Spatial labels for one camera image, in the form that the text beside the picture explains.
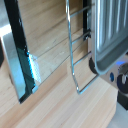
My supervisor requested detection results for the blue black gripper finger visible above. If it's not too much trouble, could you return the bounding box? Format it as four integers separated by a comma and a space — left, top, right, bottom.
115, 87, 128, 111
116, 61, 128, 87

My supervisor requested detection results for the glass oven door with handle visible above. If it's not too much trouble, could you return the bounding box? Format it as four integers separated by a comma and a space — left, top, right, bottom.
0, 0, 93, 104

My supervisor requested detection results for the silver oven wire rack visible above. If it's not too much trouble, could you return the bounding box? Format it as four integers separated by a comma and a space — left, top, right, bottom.
64, 0, 101, 96

